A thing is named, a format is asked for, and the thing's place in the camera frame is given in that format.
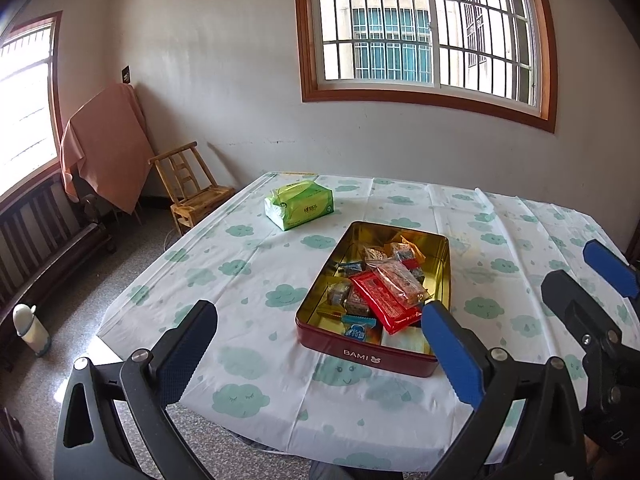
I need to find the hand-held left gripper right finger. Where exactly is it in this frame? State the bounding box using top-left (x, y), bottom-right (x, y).
top-left (421, 300), bottom-right (586, 480)

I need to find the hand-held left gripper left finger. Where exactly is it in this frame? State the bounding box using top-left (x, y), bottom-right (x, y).
top-left (54, 300), bottom-right (218, 480)

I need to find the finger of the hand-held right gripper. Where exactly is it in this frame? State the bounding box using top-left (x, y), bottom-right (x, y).
top-left (583, 240), bottom-right (640, 299)
top-left (541, 270), bottom-right (626, 349)

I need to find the grey and navy pack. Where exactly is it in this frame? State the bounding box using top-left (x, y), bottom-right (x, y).
top-left (382, 327), bottom-right (433, 356)

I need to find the red tin box gold inside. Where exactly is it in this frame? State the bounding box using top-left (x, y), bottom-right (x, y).
top-left (295, 220), bottom-right (452, 378)

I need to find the red snack packet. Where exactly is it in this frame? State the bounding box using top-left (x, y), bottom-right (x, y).
top-left (349, 269), bottom-right (426, 335)

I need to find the orange brittle snack packet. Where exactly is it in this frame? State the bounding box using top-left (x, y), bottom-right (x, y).
top-left (365, 259), bottom-right (430, 306)

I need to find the small blue candy packet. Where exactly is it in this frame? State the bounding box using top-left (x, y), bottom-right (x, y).
top-left (342, 323), bottom-right (377, 343)

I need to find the yellow-orange snack packet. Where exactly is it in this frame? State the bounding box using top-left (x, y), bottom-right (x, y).
top-left (400, 232), bottom-right (427, 265)

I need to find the black sesame bar packet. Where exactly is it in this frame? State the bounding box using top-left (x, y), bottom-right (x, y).
top-left (346, 287), bottom-right (373, 316)

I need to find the twisted dough snack packet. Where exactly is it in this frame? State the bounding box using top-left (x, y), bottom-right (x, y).
top-left (386, 242), bottom-right (417, 262)

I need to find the cloud-print tablecloth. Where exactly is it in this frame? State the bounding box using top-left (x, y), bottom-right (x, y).
top-left (97, 172), bottom-right (640, 473)

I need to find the white bottle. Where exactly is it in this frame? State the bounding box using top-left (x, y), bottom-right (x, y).
top-left (12, 303), bottom-right (52, 358)

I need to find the small wooden chair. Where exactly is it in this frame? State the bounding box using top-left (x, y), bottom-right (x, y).
top-left (148, 141), bottom-right (237, 236)

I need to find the dark wooden bench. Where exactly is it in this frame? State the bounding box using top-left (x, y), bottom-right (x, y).
top-left (0, 170), bottom-right (118, 371)

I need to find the green tissue pack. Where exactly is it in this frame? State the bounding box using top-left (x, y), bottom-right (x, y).
top-left (264, 179), bottom-right (335, 232)

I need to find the pink cloth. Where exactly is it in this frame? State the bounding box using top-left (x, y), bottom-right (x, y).
top-left (60, 82), bottom-right (153, 216)

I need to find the bright side window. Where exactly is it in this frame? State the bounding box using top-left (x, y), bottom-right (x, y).
top-left (0, 10), bottom-right (63, 201)

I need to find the barred window with wooden frame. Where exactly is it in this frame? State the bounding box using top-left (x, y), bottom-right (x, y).
top-left (292, 0), bottom-right (559, 134)

